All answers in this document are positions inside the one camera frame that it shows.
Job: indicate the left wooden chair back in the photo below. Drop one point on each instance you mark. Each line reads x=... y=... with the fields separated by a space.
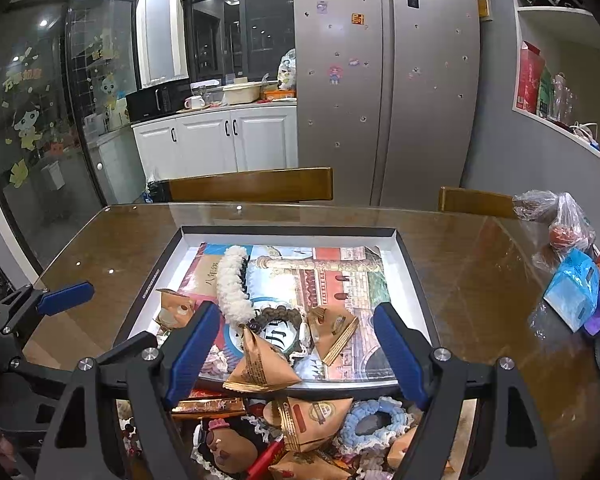
x=275 y=186

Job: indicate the black microwave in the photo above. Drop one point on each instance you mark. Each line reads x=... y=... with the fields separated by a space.
x=158 y=101

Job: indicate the silver refrigerator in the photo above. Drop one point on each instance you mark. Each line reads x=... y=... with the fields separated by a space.
x=387 y=93

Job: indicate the clear plastic bag with fruit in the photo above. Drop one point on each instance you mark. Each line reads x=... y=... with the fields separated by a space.
x=566 y=223

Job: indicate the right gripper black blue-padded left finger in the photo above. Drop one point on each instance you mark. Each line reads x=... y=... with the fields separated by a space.
x=77 y=444

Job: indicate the white kitchen cabinet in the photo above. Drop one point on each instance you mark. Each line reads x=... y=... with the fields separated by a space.
x=218 y=141

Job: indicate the light blue scrunchie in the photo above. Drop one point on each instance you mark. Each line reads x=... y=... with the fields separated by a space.
x=373 y=425

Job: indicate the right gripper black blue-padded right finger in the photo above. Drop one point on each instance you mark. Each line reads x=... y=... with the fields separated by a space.
x=507 y=438

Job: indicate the red box on shelf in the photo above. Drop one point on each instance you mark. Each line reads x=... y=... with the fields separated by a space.
x=531 y=66

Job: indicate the black shallow tray box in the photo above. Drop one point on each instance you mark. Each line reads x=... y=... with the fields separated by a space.
x=289 y=271

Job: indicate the white fuzzy hair claw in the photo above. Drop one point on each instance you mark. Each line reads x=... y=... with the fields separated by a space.
x=231 y=289

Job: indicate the blue tissue pack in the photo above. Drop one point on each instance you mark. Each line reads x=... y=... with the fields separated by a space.
x=573 y=289

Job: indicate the kraft pyramid snack packet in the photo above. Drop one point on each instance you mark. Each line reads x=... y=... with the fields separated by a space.
x=331 y=328
x=262 y=368

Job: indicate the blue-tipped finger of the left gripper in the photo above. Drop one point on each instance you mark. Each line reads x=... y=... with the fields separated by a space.
x=52 y=303

